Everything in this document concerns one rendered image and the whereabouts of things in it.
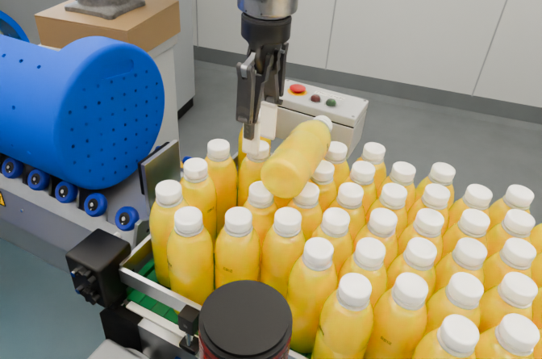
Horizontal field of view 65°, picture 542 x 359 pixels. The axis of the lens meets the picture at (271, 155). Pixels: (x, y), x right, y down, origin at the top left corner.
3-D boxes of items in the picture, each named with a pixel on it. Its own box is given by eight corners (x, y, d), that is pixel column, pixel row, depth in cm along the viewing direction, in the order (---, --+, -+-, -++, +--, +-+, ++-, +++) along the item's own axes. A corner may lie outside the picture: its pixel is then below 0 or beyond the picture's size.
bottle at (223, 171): (237, 238, 84) (239, 160, 74) (202, 240, 83) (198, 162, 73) (235, 214, 90) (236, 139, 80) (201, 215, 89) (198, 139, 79)
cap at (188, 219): (193, 210, 63) (193, 200, 62) (207, 225, 61) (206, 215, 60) (169, 219, 61) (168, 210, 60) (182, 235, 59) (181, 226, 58)
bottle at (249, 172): (277, 223, 89) (284, 148, 78) (260, 244, 83) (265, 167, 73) (248, 210, 91) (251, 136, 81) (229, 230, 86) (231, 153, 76)
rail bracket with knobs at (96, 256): (114, 261, 77) (106, 219, 71) (146, 277, 75) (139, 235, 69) (70, 302, 70) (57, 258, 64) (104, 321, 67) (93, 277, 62)
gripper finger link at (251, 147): (261, 119, 70) (259, 121, 69) (259, 155, 74) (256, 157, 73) (245, 114, 71) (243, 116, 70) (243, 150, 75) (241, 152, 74)
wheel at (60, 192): (59, 184, 84) (51, 183, 83) (77, 177, 83) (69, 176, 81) (62, 206, 84) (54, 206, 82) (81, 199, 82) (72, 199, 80)
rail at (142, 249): (243, 156, 99) (243, 145, 97) (246, 157, 98) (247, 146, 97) (120, 276, 68) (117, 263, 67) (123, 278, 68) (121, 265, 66)
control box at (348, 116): (282, 115, 105) (285, 77, 100) (360, 139, 99) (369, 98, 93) (264, 134, 98) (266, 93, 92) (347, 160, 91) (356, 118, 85)
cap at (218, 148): (230, 156, 75) (230, 148, 74) (207, 157, 75) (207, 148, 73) (228, 144, 78) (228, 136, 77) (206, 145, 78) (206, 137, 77)
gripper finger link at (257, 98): (274, 55, 66) (271, 55, 64) (260, 124, 69) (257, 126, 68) (252, 49, 67) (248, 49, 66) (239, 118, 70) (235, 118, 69)
